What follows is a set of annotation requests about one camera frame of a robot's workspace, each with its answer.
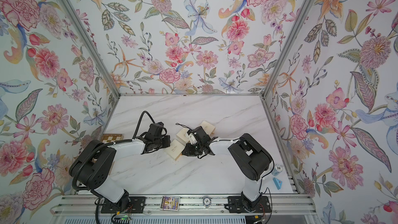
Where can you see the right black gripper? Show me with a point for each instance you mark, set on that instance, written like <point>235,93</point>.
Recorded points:
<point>189,148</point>

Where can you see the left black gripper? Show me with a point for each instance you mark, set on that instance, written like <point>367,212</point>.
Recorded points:
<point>168,140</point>

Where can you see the cream drawer jewelry box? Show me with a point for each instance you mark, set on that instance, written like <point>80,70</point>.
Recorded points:
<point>175,149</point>

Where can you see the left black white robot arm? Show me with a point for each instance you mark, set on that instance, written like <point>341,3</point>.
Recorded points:
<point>90,171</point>

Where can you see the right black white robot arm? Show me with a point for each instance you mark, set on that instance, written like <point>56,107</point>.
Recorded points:
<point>250,156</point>

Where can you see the far cream jewelry box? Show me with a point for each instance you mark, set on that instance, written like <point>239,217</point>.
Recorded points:
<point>208,127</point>

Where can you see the middle cream jewelry box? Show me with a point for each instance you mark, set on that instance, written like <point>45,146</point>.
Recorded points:
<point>182,136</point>

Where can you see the wooden chessboard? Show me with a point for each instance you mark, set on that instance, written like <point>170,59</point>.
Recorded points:
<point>109,138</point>

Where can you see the blue triangular block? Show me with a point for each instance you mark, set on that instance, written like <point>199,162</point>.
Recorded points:
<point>278,183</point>

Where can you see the round silver knob on rail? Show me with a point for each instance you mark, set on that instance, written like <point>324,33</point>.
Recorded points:
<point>207,201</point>

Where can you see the colourful card on rail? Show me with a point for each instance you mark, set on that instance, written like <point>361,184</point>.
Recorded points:
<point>170,203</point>

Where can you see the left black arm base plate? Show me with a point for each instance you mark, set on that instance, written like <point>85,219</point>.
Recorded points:
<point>134,205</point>

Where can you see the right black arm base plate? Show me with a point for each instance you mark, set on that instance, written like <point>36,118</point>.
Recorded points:
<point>240,204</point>

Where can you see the aluminium front rail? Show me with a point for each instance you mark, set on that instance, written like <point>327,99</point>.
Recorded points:
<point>190,205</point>

